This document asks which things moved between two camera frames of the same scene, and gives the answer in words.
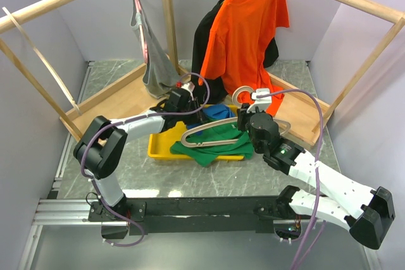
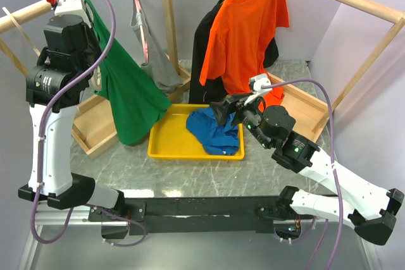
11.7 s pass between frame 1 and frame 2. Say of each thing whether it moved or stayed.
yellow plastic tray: stayed
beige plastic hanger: moved
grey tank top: stayed
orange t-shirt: stayed
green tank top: moved
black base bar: stayed
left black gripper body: moved
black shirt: stayed
